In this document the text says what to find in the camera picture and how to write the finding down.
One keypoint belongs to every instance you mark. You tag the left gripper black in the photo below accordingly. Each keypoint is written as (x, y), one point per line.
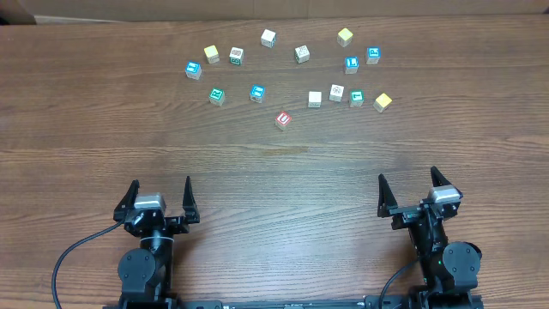
(180, 225)

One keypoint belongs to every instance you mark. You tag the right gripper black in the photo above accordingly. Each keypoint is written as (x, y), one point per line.
(406, 215)

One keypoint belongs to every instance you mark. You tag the blue L block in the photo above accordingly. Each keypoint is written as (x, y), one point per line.
(351, 65)

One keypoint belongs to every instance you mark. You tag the red U block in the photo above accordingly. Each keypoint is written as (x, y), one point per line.
(282, 120)

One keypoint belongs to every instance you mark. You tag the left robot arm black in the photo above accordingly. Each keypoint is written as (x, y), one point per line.
(146, 272)

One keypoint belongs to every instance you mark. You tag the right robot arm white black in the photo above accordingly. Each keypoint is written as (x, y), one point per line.
(449, 269)

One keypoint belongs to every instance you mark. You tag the green T block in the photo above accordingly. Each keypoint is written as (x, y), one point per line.
(356, 98)

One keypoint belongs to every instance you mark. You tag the white patterned block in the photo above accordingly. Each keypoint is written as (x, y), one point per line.
(336, 93)

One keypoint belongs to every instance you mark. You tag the green R block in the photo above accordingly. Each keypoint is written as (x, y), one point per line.
(217, 96)

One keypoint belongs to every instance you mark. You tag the plain white block centre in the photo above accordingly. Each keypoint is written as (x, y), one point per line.
(314, 99)

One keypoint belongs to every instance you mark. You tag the blue P block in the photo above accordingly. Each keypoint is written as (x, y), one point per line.
(373, 55)

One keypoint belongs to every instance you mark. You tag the blue block far left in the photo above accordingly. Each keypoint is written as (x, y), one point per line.
(193, 70)

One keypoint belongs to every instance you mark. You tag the blue block centre left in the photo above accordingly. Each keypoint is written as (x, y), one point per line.
(257, 93)

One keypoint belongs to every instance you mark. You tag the yellow block top left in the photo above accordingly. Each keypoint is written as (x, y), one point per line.
(212, 54)

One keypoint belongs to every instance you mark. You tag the yellow 8 block top right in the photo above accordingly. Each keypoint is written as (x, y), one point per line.
(344, 37)

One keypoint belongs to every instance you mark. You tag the white block green side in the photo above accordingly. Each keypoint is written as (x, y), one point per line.
(236, 56)

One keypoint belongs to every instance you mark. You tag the white block red C side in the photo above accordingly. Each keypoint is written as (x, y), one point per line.
(301, 54)

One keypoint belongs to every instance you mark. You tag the white block top centre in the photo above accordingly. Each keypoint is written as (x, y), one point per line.
(268, 38)

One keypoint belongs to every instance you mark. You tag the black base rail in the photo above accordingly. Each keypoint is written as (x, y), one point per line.
(368, 302)

